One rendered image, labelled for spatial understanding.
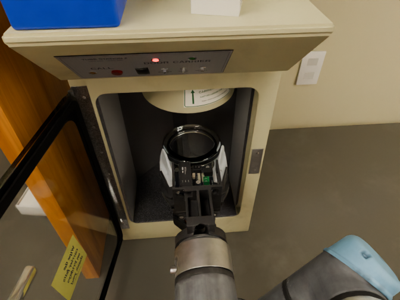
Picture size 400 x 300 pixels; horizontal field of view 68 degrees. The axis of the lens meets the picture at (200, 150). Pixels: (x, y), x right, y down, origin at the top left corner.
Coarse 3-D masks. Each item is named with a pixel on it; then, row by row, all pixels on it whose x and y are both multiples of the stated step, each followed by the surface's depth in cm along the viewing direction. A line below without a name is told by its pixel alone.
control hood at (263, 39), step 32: (128, 0) 34; (160, 0) 34; (256, 0) 34; (288, 0) 34; (32, 32) 28; (64, 32) 28; (96, 32) 28; (128, 32) 28; (160, 32) 28; (192, 32) 28; (224, 32) 29; (256, 32) 29; (288, 32) 29; (320, 32) 30; (256, 64) 38; (288, 64) 39
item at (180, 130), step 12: (168, 132) 57; (180, 132) 57; (192, 132) 58; (204, 132) 57; (168, 144) 54; (180, 144) 59; (192, 144) 60; (204, 144) 59; (216, 144) 54; (168, 156) 52; (180, 156) 51; (192, 156) 62; (204, 156) 51
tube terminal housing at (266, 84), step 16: (80, 80) 44; (96, 80) 44; (112, 80) 44; (128, 80) 44; (144, 80) 44; (160, 80) 45; (176, 80) 45; (192, 80) 45; (208, 80) 45; (224, 80) 45; (240, 80) 46; (256, 80) 46; (272, 80) 46; (96, 96) 46; (256, 96) 51; (272, 96) 48; (96, 112) 48; (256, 112) 50; (272, 112) 51; (256, 128) 53; (256, 144) 55; (256, 176) 62; (240, 192) 70; (256, 192) 66; (240, 208) 70; (144, 224) 71; (160, 224) 71; (224, 224) 74; (240, 224) 74
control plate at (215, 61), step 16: (64, 64) 34; (80, 64) 34; (96, 64) 34; (112, 64) 35; (128, 64) 35; (144, 64) 35; (160, 64) 36; (176, 64) 36; (192, 64) 36; (208, 64) 37; (224, 64) 37
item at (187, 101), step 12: (144, 96) 54; (156, 96) 51; (168, 96) 50; (180, 96) 50; (192, 96) 50; (204, 96) 50; (216, 96) 51; (228, 96) 53; (168, 108) 51; (180, 108) 50; (192, 108) 50; (204, 108) 51
